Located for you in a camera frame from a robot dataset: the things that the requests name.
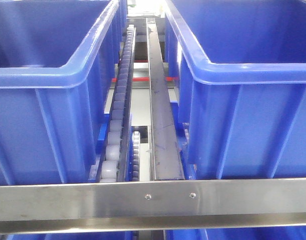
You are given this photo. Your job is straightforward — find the white roller track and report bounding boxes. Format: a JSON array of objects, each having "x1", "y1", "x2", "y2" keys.
[{"x1": 97, "y1": 24, "x2": 136, "y2": 183}]

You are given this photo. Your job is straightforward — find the steel front crossbar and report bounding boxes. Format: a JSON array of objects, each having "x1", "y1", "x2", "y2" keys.
[{"x1": 0, "y1": 178, "x2": 306, "y2": 235}]

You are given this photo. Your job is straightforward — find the steel divider rail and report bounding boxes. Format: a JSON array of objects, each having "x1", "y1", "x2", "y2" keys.
[{"x1": 146, "y1": 18, "x2": 185, "y2": 181}]

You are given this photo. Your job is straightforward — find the blue bin at right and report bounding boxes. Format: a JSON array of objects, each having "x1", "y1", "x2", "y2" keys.
[{"x1": 165, "y1": 0, "x2": 306, "y2": 180}]

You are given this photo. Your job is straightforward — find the blue bin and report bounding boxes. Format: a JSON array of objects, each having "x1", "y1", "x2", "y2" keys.
[
  {"x1": 0, "y1": 0, "x2": 126, "y2": 186},
  {"x1": 165, "y1": 0, "x2": 306, "y2": 180}
]

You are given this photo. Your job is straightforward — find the blue bin at left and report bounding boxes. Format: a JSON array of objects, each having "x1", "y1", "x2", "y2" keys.
[{"x1": 0, "y1": 0, "x2": 126, "y2": 186}]

